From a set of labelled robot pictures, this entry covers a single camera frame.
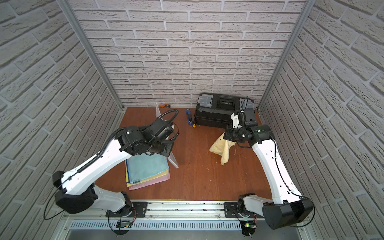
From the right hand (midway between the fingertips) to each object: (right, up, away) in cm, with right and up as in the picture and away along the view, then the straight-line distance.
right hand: (227, 134), depth 73 cm
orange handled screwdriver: (-43, +20, +51) cm, 70 cm away
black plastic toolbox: (-3, +14, +22) cm, 26 cm away
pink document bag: (-35, -27, +10) cm, 45 cm away
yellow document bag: (-54, -29, +8) cm, 61 cm away
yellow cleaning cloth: (-2, -7, +2) cm, 8 cm away
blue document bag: (-50, -22, +17) cm, 57 cm away
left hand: (-26, -5, -6) cm, 27 cm away
